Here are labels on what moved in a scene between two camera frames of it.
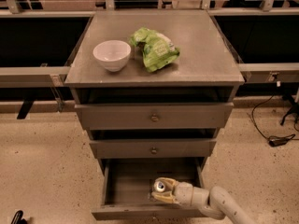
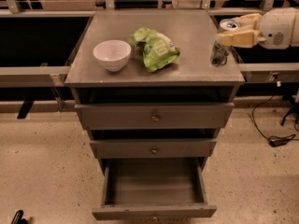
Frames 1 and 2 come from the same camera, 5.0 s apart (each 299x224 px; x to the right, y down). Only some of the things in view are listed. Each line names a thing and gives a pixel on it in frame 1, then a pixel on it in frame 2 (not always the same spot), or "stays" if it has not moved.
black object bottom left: [18, 218] stays
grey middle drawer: [152, 148] stays
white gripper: [184, 191] -> [275, 28]
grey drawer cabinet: [153, 84] stays
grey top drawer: [158, 116] stays
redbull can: [159, 186] -> [220, 53]
